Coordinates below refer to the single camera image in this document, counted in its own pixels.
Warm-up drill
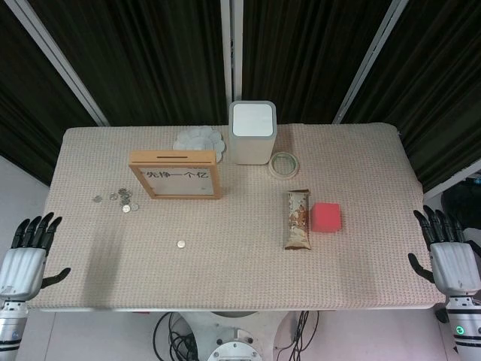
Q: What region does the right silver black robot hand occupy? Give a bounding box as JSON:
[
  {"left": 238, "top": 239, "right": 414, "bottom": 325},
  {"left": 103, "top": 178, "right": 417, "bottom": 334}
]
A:
[{"left": 407, "top": 205, "right": 481, "bottom": 299}]

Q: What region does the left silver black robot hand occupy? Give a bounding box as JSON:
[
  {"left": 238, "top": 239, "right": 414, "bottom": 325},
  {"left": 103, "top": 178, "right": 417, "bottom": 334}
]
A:
[{"left": 0, "top": 212, "right": 71, "bottom": 302}]

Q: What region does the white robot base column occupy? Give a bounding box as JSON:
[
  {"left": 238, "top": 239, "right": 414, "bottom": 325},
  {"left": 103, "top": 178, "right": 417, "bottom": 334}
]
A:
[{"left": 180, "top": 310, "right": 290, "bottom": 361}]

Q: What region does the pink foam cube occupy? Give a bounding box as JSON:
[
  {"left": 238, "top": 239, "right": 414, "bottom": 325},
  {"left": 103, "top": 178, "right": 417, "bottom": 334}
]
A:
[{"left": 310, "top": 202, "right": 343, "bottom": 233}]

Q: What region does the brown snack bar wrapper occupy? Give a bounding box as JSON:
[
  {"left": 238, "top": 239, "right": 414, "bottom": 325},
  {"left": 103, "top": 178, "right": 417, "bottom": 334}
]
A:
[{"left": 283, "top": 189, "right": 313, "bottom": 251}]

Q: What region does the black pleated curtain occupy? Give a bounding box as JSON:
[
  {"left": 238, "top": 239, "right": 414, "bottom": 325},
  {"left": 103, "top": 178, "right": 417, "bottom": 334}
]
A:
[
  {"left": 347, "top": 0, "right": 481, "bottom": 193},
  {"left": 0, "top": 0, "right": 97, "bottom": 186},
  {"left": 32, "top": 0, "right": 233, "bottom": 127},
  {"left": 241, "top": 0, "right": 392, "bottom": 125}
]

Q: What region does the masking tape roll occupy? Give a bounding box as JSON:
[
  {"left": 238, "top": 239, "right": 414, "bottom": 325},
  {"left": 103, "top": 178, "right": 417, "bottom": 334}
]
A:
[{"left": 268, "top": 151, "right": 301, "bottom": 179}]

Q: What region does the beige woven tablecloth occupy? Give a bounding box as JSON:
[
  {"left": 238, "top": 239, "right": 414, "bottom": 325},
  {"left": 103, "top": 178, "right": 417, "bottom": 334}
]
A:
[{"left": 17, "top": 122, "right": 447, "bottom": 311}]

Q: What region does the white flower-shaped plate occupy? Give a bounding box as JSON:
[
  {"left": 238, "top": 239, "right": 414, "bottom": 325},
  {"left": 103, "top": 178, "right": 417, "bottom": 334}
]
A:
[{"left": 173, "top": 126, "right": 228, "bottom": 163}]

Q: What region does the white square trash bin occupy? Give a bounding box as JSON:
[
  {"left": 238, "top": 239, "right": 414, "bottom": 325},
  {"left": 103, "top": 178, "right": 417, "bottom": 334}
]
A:
[{"left": 228, "top": 100, "right": 278, "bottom": 165}]

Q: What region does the dark equipment with cables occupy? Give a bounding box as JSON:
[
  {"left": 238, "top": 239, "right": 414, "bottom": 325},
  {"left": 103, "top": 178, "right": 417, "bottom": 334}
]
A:
[{"left": 441, "top": 175, "right": 481, "bottom": 231}]

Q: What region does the black cable bundle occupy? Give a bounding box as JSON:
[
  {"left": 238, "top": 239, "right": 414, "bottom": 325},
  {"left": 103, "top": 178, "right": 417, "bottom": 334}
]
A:
[
  {"left": 156, "top": 311, "right": 198, "bottom": 361},
  {"left": 274, "top": 310, "right": 320, "bottom": 361}
]

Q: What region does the wooden coin bank box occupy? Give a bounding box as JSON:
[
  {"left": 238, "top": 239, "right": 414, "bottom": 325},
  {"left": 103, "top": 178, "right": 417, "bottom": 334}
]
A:
[{"left": 129, "top": 150, "right": 222, "bottom": 201}]

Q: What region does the white metal partition post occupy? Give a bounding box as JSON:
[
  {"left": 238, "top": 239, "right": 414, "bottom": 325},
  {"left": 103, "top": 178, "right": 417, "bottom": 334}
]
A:
[
  {"left": 332, "top": 0, "right": 411, "bottom": 125},
  {"left": 7, "top": 0, "right": 110, "bottom": 127},
  {"left": 219, "top": 0, "right": 245, "bottom": 114}
]

